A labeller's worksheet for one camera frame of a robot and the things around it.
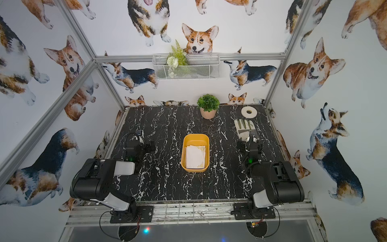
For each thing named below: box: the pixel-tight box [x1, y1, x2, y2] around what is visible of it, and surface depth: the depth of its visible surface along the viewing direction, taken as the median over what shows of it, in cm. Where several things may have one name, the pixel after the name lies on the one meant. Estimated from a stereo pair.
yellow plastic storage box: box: [180, 133, 211, 173], surface depth 97 cm
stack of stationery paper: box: [185, 144, 206, 170], surface depth 93 cm
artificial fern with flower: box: [166, 39, 189, 69], surface depth 83 cm
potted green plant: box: [197, 93, 221, 120], surface depth 104 cm
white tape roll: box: [240, 105, 258, 119], surface depth 120 cm
